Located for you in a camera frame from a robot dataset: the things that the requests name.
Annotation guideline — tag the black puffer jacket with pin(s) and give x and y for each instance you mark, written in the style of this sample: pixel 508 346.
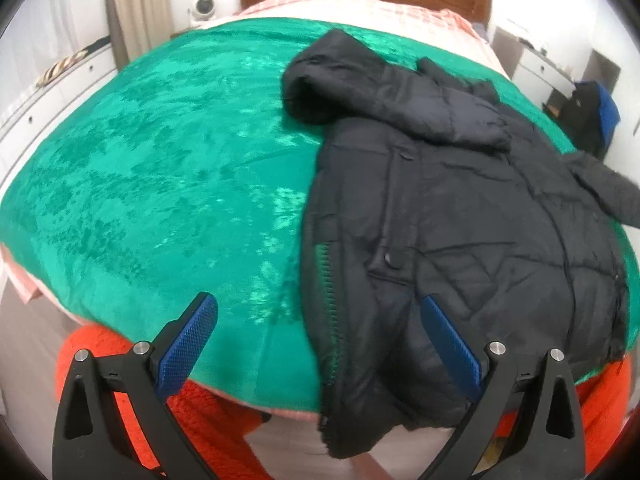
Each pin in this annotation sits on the black puffer jacket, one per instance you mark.
pixel 428 185

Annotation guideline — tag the green plush blanket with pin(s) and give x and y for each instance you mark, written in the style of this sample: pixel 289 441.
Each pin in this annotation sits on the green plush blanket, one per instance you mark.
pixel 185 173

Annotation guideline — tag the pink checkered bed sheet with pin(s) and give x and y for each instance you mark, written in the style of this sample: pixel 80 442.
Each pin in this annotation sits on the pink checkered bed sheet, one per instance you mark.
pixel 443 29

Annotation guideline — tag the beige curtain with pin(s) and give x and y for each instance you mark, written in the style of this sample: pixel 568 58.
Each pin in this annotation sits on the beige curtain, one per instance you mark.
pixel 136 27

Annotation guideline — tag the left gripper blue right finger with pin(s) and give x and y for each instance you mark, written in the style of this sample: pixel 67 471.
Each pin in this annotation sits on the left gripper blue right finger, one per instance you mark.
pixel 547 438

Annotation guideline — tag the black and blue hanging clothes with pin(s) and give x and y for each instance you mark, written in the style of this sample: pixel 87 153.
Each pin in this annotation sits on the black and blue hanging clothes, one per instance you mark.
pixel 589 118

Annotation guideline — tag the white round camera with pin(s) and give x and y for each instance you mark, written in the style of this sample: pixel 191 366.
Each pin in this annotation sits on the white round camera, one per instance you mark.
pixel 202 11

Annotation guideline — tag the white window sill cabinet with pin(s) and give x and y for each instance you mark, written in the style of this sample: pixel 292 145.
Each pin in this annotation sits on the white window sill cabinet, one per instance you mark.
pixel 31 102

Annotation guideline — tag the white desk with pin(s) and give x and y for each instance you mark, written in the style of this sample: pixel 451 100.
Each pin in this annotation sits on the white desk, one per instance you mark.
pixel 535 76

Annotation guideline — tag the orange fuzzy trousers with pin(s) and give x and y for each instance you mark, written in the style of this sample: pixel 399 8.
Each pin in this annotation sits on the orange fuzzy trousers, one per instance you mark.
pixel 217 427

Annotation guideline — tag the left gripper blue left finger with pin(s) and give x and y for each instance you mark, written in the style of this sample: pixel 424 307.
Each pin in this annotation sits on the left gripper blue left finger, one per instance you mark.
pixel 90 438

